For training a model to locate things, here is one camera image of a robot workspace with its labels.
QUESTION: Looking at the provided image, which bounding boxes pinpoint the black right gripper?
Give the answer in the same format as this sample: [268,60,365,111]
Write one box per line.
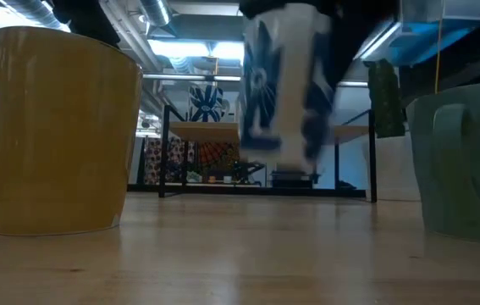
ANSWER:
[238,0,398,92]

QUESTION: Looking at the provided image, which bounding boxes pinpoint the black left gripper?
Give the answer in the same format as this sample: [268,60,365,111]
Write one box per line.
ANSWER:
[50,0,121,48]

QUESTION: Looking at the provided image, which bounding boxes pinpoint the white mug blue leaf print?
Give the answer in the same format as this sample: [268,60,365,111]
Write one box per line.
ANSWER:
[238,3,337,171]

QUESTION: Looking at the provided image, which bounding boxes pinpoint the blue flower print mug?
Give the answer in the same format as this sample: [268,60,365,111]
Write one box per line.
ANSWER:
[187,83,232,125]

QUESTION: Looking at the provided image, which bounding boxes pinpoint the green mug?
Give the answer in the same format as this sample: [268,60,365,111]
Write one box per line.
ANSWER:
[405,79,480,247]

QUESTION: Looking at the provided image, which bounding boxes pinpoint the cactus in white pot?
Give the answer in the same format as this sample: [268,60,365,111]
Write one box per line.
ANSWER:
[361,58,422,202]

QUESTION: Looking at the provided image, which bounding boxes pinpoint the yellow mug white inside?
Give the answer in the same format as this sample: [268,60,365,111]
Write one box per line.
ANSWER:
[0,25,145,237]

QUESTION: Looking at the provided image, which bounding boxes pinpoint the black background machine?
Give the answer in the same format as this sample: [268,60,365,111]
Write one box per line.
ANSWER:
[270,168,322,190]

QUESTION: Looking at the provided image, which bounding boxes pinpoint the wooden shelf riser black legs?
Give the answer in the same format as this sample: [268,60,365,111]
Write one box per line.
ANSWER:
[157,104,378,204]

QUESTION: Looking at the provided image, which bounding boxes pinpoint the colourful patterned cloth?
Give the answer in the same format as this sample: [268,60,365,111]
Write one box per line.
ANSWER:
[143,136,246,186]

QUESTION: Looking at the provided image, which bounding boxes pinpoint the silver ventilation duct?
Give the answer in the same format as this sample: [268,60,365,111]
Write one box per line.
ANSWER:
[137,0,174,28]

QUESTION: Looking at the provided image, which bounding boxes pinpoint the yellow cable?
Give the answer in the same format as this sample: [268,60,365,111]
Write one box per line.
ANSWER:
[433,0,446,96]

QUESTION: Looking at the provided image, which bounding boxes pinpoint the black metal rig frame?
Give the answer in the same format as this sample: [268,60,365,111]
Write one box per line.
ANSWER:
[126,182,368,199]

